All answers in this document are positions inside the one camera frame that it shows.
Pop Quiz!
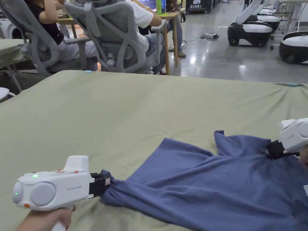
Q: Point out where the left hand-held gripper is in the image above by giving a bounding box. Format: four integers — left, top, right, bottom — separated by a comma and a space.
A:
12, 155, 112, 231

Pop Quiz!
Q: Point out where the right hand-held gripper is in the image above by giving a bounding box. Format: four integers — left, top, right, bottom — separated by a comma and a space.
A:
266, 118, 308, 161

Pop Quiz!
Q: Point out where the blue shirt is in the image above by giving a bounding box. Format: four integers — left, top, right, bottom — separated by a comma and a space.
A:
100, 130, 308, 231

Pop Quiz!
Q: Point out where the person's right hand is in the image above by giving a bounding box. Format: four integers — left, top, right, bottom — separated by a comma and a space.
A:
299, 146, 308, 168

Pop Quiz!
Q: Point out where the person's left hand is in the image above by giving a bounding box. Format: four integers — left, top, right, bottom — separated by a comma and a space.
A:
15, 208, 72, 231

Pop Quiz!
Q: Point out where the bed with pale green sheet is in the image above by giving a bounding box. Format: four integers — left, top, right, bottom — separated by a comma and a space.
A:
0, 69, 308, 231

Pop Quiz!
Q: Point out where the black and white robot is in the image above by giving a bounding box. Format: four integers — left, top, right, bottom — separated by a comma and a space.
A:
254, 7, 282, 33
227, 0, 274, 48
279, 31, 308, 65

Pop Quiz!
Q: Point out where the grey mesh office chair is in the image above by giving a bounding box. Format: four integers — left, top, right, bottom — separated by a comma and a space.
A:
0, 0, 91, 77
64, 0, 168, 74

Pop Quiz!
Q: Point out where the black box with white sign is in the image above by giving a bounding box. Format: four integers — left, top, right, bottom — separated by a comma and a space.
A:
186, 0, 213, 14

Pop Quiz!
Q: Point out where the table with green sheet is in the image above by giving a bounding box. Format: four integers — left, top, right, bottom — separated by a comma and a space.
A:
0, 38, 30, 94

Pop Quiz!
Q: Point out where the wooden table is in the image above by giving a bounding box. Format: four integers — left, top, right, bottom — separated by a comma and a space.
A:
57, 7, 182, 75

